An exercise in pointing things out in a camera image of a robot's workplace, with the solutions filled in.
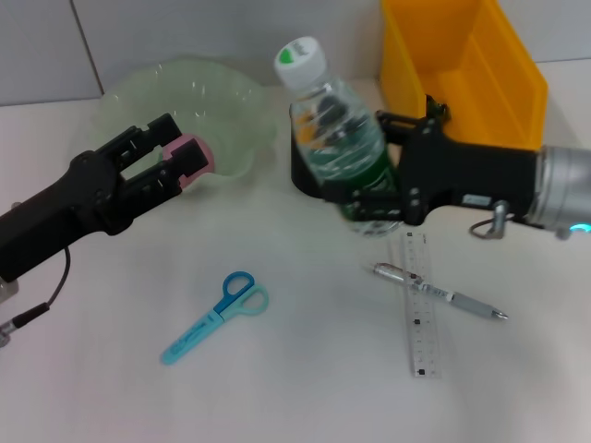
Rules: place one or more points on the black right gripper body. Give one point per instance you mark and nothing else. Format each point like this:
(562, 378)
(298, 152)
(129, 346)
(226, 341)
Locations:
(461, 175)

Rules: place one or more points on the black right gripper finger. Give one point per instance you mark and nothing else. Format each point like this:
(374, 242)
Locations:
(369, 203)
(401, 124)

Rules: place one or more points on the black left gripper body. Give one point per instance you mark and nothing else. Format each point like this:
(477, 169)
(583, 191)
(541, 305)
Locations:
(60, 207)

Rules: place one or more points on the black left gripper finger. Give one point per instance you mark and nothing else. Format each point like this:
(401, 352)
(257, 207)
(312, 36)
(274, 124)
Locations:
(157, 129)
(189, 159)

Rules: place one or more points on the pink peach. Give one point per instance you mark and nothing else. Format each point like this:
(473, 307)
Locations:
(180, 142)

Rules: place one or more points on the clear green-label water bottle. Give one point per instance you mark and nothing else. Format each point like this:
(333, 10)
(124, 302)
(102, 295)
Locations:
(341, 115)

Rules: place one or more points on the translucent green fruit plate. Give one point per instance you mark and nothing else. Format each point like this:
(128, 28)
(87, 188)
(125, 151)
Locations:
(221, 106)

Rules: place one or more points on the black mesh pen holder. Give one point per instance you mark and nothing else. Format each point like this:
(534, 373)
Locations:
(297, 177)

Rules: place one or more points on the clear grey ballpoint pen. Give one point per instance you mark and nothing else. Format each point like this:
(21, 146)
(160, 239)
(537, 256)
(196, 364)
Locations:
(471, 304)

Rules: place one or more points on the transparent plastic ruler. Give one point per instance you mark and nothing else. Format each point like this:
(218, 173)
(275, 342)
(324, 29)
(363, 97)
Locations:
(422, 341)

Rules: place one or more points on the blue teal scissors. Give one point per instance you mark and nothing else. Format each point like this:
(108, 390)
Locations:
(198, 330)

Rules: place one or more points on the yellow plastic bin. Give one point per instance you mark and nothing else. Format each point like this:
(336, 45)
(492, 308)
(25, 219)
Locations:
(489, 92)

